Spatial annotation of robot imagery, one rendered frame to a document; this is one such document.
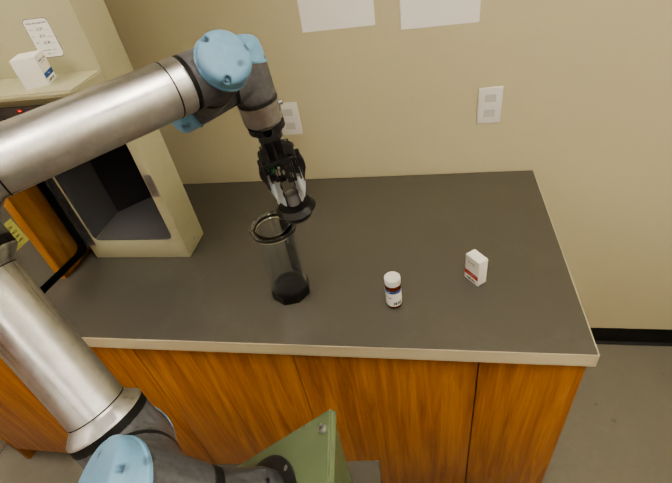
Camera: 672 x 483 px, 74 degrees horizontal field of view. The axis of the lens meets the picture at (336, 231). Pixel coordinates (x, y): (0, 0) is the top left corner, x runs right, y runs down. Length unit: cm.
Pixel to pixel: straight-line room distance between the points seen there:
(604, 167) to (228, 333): 126
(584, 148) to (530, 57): 36
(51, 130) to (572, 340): 100
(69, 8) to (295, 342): 85
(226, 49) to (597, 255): 160
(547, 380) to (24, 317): 104
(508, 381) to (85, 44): 122
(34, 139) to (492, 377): 102
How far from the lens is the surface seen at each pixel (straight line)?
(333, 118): 150
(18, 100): 117
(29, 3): 119
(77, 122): 60
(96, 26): 118
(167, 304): 130
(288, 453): 72
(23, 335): 72
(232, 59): 63
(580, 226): 182
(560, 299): 117
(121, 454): 63
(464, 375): 117
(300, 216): 98
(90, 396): 73
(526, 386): 122
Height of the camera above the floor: 179
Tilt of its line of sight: 39 degrees down
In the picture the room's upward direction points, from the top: 10 degrees counter-clockwise
